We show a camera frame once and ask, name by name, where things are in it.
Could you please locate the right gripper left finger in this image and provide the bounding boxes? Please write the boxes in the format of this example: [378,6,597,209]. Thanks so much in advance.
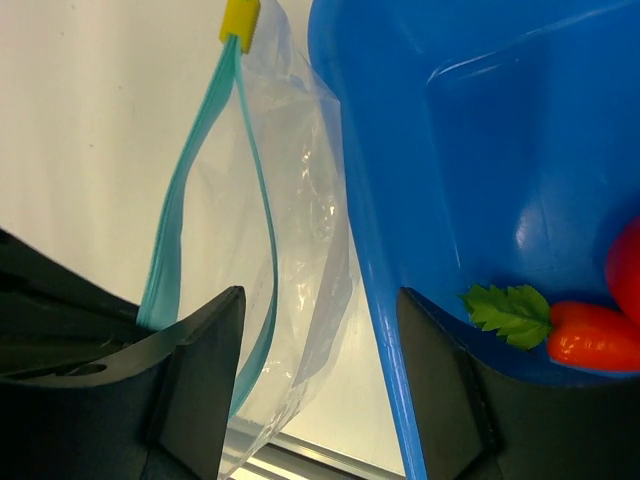
[1,286,246,479]

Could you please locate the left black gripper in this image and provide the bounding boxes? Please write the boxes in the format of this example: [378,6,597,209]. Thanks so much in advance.
[1,231,160,383]

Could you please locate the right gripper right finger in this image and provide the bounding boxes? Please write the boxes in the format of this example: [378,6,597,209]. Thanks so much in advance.
[396,288,639,479]

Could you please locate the red apple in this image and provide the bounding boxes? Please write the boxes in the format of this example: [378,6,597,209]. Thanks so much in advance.
[605,217,640,323]

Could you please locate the orange carrot with leaves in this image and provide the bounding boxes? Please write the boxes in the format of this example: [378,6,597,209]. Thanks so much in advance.
[459,285,639,374]

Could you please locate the blue plastic bin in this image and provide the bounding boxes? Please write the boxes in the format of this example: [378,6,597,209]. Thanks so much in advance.
[305,0,640,480]

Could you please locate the clear zip top bag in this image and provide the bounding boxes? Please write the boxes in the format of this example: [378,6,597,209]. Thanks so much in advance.
[136,1,359,479]

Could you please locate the aluminium mounting rail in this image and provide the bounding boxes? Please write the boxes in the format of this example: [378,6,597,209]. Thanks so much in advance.
[231,434,405,480]

